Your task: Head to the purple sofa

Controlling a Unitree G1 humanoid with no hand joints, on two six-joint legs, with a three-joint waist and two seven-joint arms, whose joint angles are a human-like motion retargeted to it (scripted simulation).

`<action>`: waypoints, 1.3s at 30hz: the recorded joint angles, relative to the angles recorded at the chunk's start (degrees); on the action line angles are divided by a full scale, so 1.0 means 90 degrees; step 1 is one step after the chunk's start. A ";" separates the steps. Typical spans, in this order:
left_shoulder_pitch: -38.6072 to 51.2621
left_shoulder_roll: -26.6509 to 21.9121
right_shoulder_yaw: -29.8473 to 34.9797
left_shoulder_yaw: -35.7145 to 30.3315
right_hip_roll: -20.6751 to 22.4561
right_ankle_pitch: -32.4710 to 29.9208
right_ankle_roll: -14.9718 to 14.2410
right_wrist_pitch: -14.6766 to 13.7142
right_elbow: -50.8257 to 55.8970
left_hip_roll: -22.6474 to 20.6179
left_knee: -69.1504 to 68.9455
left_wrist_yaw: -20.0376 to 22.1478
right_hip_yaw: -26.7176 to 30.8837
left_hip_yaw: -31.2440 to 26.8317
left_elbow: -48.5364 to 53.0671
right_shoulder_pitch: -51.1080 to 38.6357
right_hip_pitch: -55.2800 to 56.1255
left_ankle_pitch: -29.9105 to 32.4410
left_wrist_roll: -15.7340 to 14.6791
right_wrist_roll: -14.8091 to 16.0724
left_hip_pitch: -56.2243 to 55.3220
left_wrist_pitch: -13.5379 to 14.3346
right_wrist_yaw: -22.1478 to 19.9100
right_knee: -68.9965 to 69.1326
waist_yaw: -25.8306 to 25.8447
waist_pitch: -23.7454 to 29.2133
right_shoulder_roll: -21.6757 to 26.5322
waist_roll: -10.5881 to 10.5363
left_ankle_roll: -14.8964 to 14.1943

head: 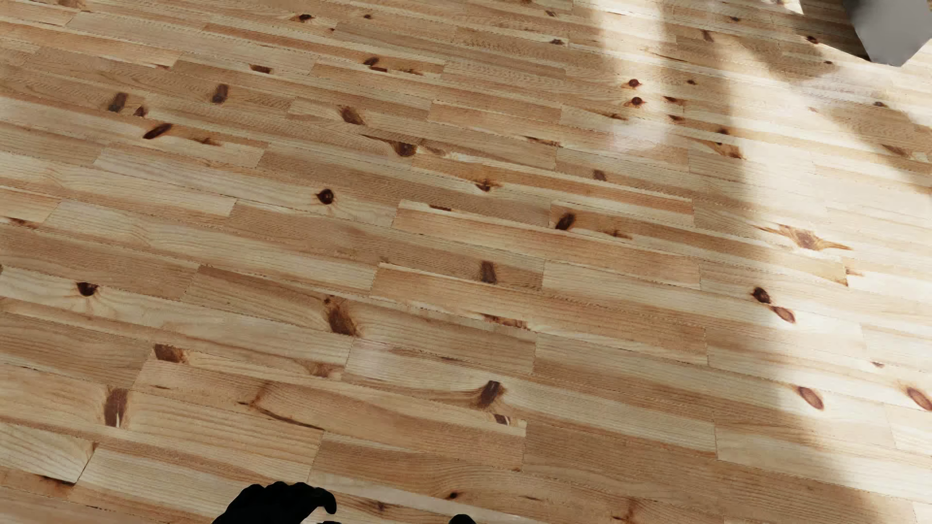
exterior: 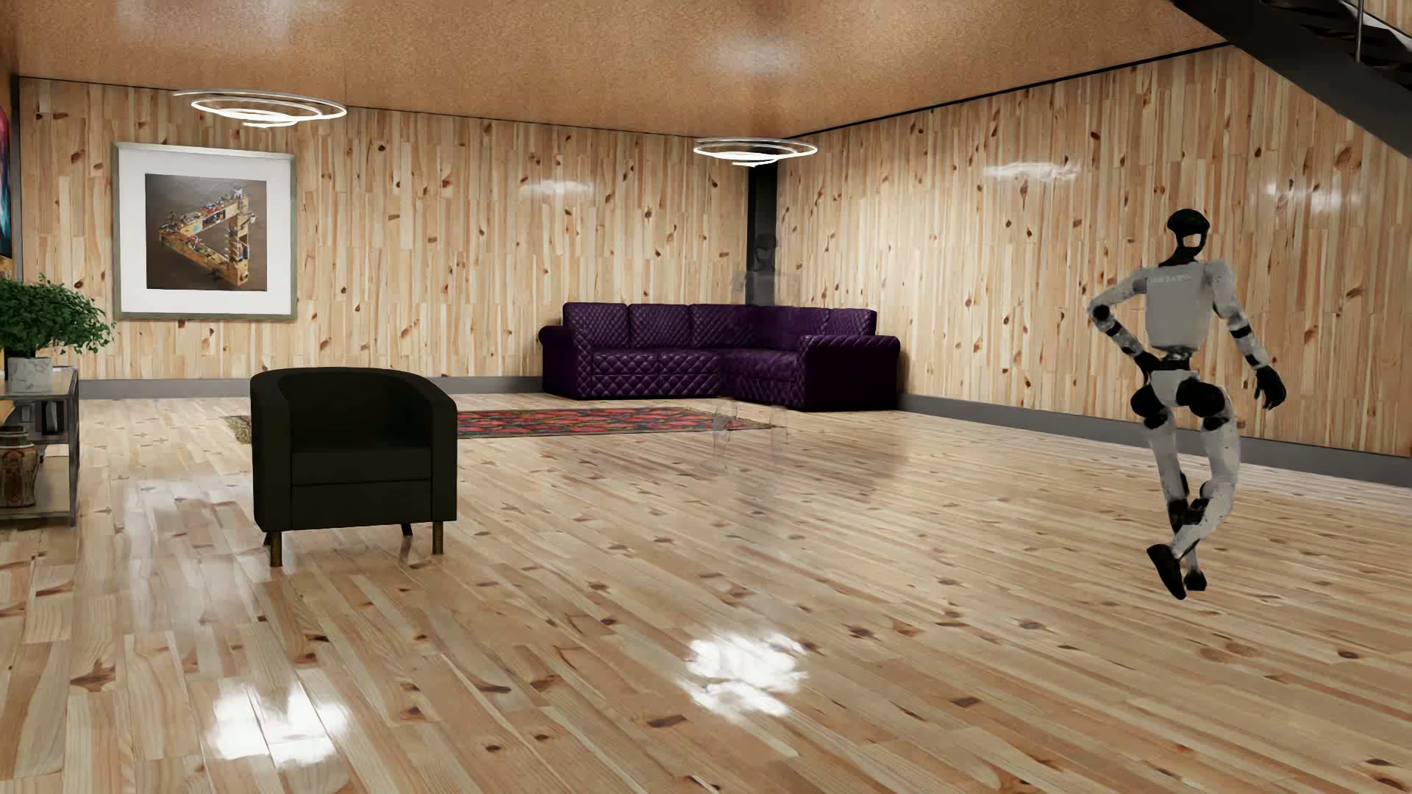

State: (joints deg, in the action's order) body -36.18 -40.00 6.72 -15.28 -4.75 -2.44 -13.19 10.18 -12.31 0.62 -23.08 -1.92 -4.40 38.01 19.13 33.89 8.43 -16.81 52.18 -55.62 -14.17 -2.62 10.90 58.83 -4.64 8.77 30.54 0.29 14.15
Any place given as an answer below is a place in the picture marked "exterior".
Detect wooden side shelf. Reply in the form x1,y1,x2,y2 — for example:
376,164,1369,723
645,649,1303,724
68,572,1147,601
0,366,82,527

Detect grey robot torso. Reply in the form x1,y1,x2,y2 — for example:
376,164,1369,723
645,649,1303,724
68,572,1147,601
1143,260,1219,370

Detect framed puzzle art picture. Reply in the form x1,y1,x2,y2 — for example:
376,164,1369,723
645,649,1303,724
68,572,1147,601
113,141,298,322

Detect small ring ceiling lamp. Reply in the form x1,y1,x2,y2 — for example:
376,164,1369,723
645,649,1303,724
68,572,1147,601
693,137,820,168

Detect clear glass table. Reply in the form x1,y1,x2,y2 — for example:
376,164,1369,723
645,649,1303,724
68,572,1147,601
711,400,789,456

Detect purple quilted corner sofa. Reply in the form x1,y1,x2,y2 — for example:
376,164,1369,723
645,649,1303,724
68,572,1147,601
538,301,902,412

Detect brown patterned vase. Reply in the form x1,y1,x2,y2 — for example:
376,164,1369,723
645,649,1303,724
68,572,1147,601
0,426,41,509

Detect black staircase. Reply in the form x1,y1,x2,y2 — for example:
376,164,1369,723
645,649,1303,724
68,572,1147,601
1169,0,1412,159

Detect red patterned rug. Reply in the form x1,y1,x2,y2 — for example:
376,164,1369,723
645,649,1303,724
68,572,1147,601
224,406,774,445

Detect black robot head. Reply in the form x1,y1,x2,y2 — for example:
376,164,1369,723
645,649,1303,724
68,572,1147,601
1165,208,1211,266

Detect right robot leg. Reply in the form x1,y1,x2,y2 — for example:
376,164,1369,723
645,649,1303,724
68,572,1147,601
1130,371,1209,593

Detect large ring ceiling lamp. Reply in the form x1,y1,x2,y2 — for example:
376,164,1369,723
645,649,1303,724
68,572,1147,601
173,89,349,129

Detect black armchair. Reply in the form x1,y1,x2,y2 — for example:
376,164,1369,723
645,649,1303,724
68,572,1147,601
249,367,459,568

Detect colourful wall painting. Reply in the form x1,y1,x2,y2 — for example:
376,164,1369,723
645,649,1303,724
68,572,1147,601
0,107,15,262

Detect green potted plant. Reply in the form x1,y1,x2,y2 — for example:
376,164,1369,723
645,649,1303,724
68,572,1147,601
0,273,115,394

